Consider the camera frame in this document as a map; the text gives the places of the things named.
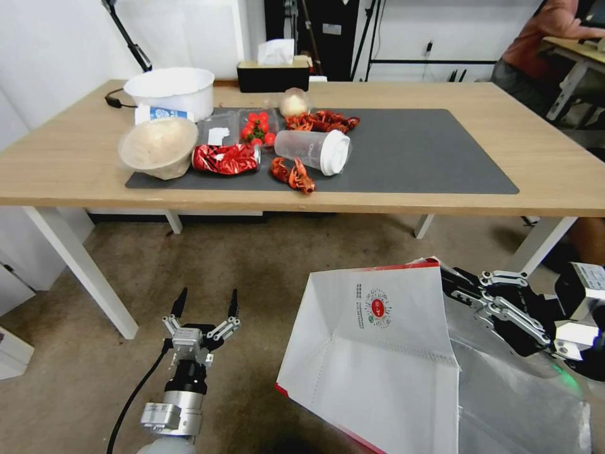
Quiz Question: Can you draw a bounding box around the translucent plastic bowl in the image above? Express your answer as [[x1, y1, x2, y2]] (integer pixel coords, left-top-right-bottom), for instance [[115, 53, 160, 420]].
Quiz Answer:
[[117, 117, 200, 181]]

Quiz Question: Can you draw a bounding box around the white box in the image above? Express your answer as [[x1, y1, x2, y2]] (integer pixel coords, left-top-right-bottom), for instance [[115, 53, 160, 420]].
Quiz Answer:
[[0, 325, 36, 381]]

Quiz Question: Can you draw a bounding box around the person's leg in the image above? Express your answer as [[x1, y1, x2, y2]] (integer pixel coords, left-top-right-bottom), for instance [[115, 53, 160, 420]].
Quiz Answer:
[[541, 217, 605, 276]]

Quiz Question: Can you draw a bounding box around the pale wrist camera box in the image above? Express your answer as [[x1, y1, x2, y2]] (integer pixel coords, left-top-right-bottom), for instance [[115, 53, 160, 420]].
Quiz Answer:
[[171, 328, 204, 363], [554, 323, 596, 361]]

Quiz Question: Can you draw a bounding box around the pile of red crayfish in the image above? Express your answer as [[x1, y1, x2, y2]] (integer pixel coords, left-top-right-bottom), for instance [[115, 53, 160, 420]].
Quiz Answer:
[[284, 109, 362, 135]]

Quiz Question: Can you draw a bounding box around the clear plastic tray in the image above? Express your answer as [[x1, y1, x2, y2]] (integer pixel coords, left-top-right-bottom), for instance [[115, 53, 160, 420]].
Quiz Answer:
[[195, 109, 243, 148]]

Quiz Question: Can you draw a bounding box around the white food delivery bag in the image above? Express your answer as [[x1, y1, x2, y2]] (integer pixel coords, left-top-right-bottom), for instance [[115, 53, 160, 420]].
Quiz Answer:
[[274, 257, 594, 454]]

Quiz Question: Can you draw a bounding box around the white cabinet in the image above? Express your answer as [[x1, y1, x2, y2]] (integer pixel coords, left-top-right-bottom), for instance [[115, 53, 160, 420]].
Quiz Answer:
[[0, 207, 96, 318]]

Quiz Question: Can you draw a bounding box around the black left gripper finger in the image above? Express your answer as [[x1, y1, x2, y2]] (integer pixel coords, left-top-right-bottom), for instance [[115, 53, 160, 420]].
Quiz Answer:
[[206, 289, 242, 345], [161, 287, 188, 341]]

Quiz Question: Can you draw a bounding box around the clear cup with white lid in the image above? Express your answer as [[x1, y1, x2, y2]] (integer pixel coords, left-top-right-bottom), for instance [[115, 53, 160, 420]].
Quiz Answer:
[[274, 128, 354, 177]]

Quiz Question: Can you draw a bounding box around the black tissue box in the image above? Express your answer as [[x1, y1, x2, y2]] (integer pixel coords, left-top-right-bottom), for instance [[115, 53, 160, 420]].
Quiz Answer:
[[236, 55, 311, 94]]

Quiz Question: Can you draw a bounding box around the black cable with adapter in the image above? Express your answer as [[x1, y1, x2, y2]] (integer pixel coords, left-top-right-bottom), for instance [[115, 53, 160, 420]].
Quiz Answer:
[[104, 86, 139, 109]]

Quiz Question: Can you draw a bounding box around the black cabinet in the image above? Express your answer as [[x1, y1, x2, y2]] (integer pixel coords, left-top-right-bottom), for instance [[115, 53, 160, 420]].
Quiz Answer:
[[263, 0, 362, 82]]

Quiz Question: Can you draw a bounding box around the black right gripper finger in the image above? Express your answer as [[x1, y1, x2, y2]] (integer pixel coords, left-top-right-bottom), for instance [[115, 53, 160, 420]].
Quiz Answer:
[[451, 266, 530, 289], [441, 277, 555, 349]]

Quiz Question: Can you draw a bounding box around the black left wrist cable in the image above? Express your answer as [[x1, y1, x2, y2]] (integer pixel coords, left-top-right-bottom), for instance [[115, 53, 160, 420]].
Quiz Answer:
[[105, 339, 172, 454]]

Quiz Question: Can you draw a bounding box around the crushed red drink can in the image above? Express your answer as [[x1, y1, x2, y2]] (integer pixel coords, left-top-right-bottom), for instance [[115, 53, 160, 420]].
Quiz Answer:
[[190, 143, 263, 177]]

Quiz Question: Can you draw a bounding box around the clear box of cherry tomatoes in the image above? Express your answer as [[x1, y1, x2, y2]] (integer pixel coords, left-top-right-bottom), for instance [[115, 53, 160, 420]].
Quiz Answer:
[[236, 108, 285, 148]]

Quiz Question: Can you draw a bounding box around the black light stand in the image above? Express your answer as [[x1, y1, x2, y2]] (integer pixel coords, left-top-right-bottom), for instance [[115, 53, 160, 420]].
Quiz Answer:
[[349, 0, 498, 82]]

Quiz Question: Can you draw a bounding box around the dark grey table mat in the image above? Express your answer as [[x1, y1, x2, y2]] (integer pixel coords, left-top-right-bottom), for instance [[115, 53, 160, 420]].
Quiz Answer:
[[124, 107, 521, 195]]

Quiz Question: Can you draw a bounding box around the white tissue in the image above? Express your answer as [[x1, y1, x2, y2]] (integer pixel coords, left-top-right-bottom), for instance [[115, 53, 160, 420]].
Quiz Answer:
[[256, 38, 296, 66]]

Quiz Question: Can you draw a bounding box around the wooden desk with white frame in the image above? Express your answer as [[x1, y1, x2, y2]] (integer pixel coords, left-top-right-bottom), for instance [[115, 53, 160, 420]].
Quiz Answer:
[[538, 35, 605, 129]]

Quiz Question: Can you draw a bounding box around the person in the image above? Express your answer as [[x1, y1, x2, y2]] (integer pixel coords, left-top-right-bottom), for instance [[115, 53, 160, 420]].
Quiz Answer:
[[490, 0, 605, 119]]

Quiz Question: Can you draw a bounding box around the white plastic basin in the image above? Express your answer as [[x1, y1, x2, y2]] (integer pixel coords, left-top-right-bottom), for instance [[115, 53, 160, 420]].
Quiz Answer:
[[123, 66, 216, 125]]

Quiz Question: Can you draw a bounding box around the blue and white carton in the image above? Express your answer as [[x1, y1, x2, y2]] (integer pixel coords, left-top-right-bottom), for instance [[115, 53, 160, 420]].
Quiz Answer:
[[134, 104, 196, 125]]

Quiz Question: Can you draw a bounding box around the black tripod stand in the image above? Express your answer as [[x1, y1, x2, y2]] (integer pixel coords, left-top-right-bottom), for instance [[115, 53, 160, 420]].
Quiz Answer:
[[101, 0, 154, 73]]

